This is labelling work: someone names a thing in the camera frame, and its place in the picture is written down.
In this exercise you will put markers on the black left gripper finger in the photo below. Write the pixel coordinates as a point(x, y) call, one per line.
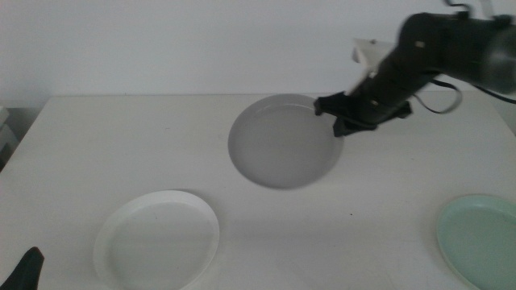
point(26, 272)

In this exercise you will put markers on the grey shallow bowl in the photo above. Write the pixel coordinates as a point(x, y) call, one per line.
point(278, 149)

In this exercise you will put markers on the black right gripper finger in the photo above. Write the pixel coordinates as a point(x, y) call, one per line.
point(348, 128)
point(332, 104)

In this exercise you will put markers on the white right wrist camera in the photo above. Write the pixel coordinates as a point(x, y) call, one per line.
point(364, 52)

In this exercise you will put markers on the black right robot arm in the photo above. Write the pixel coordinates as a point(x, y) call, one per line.
point(447, 44)

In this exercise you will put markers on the mint green shallow bowl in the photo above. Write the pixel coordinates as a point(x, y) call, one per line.
point(483, 245)

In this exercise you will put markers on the white shallow bowl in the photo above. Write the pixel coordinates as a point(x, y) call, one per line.
point(161, 245)

